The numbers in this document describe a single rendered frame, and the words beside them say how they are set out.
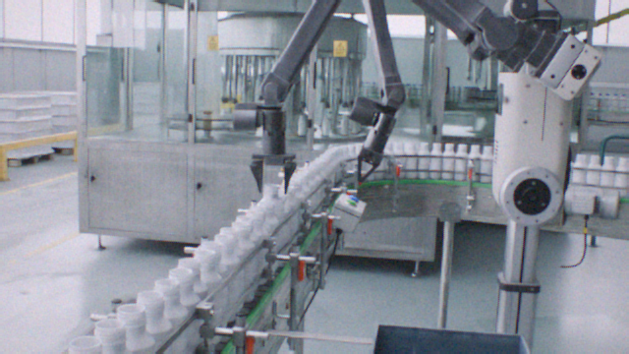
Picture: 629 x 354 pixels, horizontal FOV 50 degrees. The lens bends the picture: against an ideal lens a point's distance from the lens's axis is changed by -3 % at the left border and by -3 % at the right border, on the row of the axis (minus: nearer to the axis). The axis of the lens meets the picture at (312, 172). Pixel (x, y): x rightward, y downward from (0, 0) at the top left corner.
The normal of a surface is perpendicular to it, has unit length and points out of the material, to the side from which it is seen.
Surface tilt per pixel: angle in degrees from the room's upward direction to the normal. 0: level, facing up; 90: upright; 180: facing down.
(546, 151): 101
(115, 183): 90
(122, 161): 90
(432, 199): 90
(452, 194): 90
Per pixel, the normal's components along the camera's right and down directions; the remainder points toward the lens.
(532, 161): -0.17, 0.32
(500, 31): -0.14, 0.11
